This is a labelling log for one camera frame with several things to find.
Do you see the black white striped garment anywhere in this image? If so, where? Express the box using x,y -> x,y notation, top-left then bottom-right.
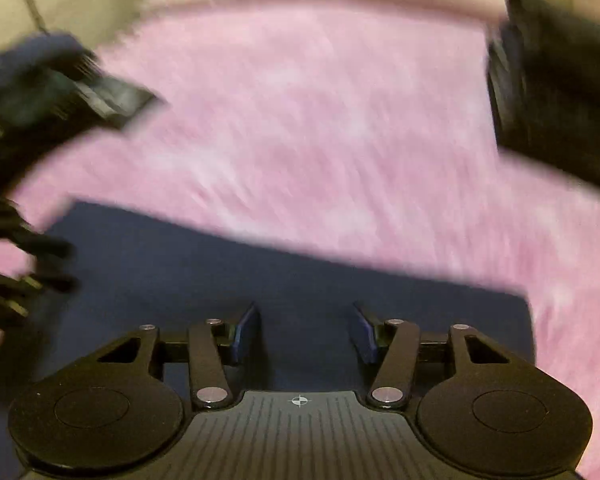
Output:
72,72 -> 158,130

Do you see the folded black clothes stack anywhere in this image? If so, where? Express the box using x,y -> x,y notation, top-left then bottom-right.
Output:
485,0 -> 600,192

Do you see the navy fleece garment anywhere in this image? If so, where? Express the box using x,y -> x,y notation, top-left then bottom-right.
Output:
0,200 -> 537,480

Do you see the pink floral blanket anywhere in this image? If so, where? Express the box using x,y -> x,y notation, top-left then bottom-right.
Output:
0,0 -> 600,480

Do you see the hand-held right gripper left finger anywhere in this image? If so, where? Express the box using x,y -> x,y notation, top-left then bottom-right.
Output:
97,301 -> 262,409

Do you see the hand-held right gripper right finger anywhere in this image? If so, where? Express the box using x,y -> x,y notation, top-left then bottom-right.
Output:
351,301 -> 512,409

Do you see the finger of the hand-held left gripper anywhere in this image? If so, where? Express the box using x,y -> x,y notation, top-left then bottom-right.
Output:
0,266 -> 79,332
0,191 -> 77,263

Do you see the pile of dark clothes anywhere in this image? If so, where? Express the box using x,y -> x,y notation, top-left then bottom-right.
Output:
0,34 -> 103,193

